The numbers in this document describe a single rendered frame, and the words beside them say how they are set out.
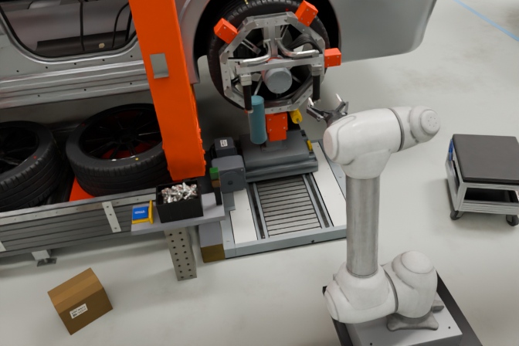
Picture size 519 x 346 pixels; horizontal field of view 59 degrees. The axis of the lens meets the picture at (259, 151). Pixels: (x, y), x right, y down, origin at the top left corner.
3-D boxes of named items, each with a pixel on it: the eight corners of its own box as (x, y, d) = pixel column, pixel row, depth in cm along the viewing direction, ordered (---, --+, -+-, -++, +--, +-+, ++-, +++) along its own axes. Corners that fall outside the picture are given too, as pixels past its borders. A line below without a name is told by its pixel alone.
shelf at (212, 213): (222, 195, 226) (221, 191, 224) (225, 220, 213) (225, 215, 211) (133, 210, 222) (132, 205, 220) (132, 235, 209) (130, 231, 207)
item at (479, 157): (519, 229, 250) (537, 183, 230) (449, 224, 257) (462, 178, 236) (500, 178, 283) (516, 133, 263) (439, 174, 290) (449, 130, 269)
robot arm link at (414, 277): (441, 312, 163) (452, 271, 150) (395, 326, 159) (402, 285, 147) (416, 277, 176) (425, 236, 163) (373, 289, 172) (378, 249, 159)
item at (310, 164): (304, 139, 315) (303, 127, 309) (318, 172, 287) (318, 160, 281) (232, 150, 311) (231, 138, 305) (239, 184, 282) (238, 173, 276)
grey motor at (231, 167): (240, 166, 297) (235, 121, 276) (250, 211, 264) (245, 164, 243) (212, 171, 295) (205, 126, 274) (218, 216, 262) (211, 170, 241)
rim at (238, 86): (249, 97, 281) (320, 52, 271) (256, 118, 263) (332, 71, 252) (201, 34, 252) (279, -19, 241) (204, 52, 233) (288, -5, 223)
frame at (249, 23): (320, 100, 260) (322, 6, 227) (323, 106, 255) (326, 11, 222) (226, 114, 255) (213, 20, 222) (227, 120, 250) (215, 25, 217)
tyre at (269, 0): (245, 113, 287) (337, 55, 274) (251, 133, 269) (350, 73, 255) (181, 31, 249) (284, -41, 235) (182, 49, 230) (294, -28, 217)
